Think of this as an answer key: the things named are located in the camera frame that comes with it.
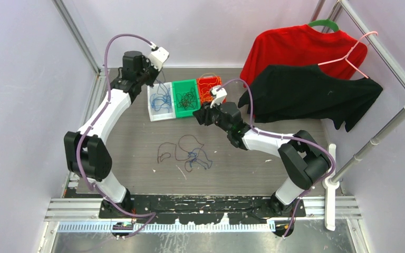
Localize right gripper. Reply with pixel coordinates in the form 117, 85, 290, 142
193, 97, 232, 133

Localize dark cables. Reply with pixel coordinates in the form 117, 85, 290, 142
175, 89, 198, 112

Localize green plastic bin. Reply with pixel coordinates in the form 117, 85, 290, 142
171, 79, 200, 118

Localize blue cable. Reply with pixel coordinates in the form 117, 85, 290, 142
149, 82, 174, 114

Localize white plastic bin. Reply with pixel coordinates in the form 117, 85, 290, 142
147, 82, 176, 122

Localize red plastic bin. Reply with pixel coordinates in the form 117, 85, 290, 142
196, 76, 221, 105

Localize cable bundle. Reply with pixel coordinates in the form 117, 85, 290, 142
157, 134, 213, 173

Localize yellow cables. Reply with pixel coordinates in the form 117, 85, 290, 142
197, 72, 223, 104

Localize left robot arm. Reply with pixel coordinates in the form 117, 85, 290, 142
64, 47, 169, 218

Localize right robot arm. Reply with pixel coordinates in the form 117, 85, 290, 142
193, 102, 334, 217

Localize black t-shirt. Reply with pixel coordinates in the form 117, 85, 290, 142
237, 65, 383, 132

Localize red t-shirt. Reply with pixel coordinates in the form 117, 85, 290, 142
240, 24, 368, 85

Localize pink hanger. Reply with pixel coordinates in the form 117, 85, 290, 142
317, 31, 379, 79

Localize green hanger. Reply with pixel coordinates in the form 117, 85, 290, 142
307, 20, 340, 32

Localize metal clothes rack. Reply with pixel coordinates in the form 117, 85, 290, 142
312, 1, 405, 231

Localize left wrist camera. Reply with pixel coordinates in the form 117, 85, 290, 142
147, 47, 169, 72

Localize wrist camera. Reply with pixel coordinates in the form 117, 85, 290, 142
210, 85, 227, 108
147, 47, 169, 72

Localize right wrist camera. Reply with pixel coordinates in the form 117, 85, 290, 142
210, 85, 227, 108

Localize aluminium corner post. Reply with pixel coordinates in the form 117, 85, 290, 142
52, 0, 104, 77

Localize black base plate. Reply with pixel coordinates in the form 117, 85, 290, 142
99, 194, 307, 226

